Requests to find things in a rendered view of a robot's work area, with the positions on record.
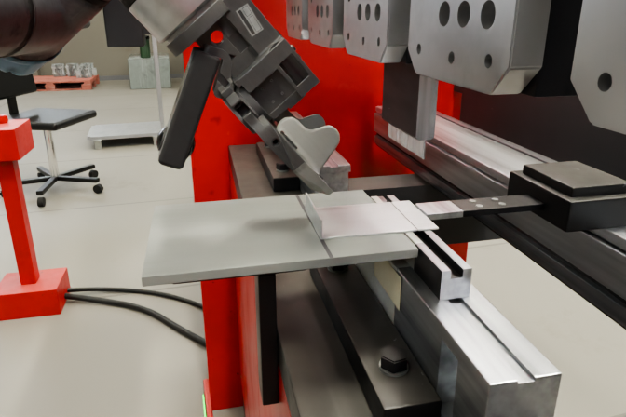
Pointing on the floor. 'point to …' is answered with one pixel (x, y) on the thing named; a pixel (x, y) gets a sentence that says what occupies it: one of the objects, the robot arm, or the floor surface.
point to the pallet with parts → (81, 76)
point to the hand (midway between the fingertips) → (313, 181)
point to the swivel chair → (10, 84)
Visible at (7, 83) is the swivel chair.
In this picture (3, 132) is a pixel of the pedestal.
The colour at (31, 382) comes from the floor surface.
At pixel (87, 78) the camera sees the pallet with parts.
